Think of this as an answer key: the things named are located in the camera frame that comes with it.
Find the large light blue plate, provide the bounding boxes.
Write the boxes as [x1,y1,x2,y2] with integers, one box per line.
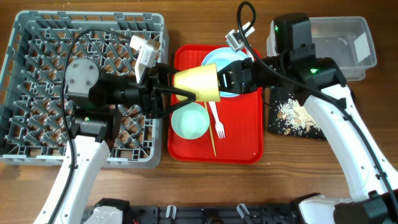
[200,47,252,98]

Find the yellow cup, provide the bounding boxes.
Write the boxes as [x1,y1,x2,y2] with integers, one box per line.
[173,63,221,102]

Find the food scraps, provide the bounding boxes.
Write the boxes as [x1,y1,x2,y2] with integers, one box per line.
[277,99,320,136]

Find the black tray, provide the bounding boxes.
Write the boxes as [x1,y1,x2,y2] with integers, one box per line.
[267,87,326,140]

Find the clear plastic bin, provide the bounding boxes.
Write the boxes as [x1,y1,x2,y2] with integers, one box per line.
[267,13,377,82]

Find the wooden chopstick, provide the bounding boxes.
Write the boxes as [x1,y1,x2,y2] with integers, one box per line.
[203,102,217,157]

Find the white plastic fork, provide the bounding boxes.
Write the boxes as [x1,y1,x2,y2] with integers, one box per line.
[208,101,225,139]

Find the green bowl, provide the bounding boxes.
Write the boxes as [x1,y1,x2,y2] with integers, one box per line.
[171,103,210,140]

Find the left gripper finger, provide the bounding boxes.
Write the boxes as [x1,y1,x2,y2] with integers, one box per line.
[158,63,179,77]
[154,86,196,119]

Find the grey dishwasher rack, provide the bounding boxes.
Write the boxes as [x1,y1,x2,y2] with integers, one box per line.
[1,11,169,166]

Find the red plastic tray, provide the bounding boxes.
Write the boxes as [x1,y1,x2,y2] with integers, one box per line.
[168,45,264,164]

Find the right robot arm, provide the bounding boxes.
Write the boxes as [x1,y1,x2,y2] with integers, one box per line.
[218,13,397,223]

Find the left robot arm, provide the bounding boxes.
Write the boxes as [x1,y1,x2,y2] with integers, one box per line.
[35,59,196,223]

